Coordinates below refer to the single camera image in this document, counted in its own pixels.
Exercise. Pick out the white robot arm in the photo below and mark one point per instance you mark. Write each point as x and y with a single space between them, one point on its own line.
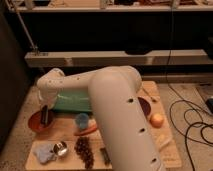
117 111

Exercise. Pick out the small black brush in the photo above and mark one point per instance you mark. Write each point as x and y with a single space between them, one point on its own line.
105 156

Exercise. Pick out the dark red plate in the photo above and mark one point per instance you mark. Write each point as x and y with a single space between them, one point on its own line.
145 106

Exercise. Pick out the white shelf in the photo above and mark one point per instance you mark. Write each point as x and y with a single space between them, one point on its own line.
180 8
109 58

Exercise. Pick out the blue plastic cup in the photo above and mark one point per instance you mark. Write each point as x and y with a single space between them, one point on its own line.
82 120

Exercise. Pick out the blue cloth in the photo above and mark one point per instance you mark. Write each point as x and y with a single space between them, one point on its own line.
44 153

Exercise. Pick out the green rectangular tray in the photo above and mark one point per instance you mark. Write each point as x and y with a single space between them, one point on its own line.
75 101

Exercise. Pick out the orange carrot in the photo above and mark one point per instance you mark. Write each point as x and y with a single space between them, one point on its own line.
87 131

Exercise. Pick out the metal diagonal rod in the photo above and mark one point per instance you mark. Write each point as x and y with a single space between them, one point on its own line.
20 29

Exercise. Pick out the small steel bowl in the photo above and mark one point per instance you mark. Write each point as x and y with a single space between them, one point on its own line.
60 149

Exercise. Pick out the dark grape bunch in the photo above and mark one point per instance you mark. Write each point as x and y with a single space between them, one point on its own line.
84 151

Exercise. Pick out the yellow apple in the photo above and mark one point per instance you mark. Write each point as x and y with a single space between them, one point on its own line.
156 120

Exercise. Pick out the red bowl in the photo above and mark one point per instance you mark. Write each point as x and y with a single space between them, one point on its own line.
34 122

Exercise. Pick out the white lower shelf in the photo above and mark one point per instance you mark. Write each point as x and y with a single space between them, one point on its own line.
109 58

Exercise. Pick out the wooden board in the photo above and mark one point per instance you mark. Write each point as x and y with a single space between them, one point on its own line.
64 127

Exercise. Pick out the white upper shelf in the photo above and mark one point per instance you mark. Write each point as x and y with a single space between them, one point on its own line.
180 8

